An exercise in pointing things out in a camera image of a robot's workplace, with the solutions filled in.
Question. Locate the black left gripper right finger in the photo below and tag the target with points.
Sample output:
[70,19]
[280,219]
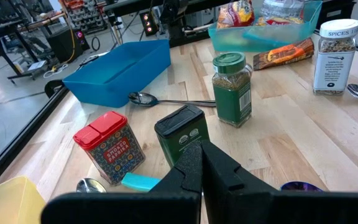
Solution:
[291,208]

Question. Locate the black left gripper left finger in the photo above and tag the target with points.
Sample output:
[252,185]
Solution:
[120,208]

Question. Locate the red-lidded smoked paprika tin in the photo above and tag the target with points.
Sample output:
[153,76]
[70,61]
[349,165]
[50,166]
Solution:
[110,149]

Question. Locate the dark green black-lidded spice tin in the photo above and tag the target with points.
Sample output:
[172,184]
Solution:
[179,130]

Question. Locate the black metal spoon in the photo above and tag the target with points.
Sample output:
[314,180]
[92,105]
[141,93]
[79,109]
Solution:
[141,99]

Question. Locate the green-lidded glass herb jar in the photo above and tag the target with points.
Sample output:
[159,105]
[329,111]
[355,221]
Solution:
[232,93]

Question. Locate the white-lidded bagel seasoning jar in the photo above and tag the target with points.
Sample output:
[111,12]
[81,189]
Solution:
[334,62]

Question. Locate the yellow-labelled ramen noodle packet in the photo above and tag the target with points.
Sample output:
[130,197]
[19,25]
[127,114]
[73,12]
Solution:
[278,21]

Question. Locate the pink ramen noodle packet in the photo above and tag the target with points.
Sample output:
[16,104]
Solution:
[236,14]

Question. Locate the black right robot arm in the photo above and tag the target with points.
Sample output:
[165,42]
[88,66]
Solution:
[176,28]

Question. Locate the yellow translucent plastic bin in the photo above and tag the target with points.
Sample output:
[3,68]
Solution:
[8,202]

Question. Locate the blue plastic bin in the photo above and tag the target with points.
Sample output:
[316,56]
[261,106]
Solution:
[117,77]

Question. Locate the brown and orange snack packet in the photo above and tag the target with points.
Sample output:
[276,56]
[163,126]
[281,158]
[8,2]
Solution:
[284,54]

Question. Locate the small white paper sheet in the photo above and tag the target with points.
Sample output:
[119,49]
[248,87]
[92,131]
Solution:
[37,65]

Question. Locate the black computer tower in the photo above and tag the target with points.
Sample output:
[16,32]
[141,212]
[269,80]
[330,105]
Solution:
[64,45]

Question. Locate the green translucent plastic bin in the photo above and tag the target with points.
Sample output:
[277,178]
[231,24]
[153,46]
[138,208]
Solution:
[228,40]

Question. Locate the black device with red lights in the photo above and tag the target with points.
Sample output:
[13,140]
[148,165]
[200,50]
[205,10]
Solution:
[149,23]

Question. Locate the parts drawer shelf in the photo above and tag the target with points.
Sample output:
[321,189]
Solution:
[84,15]

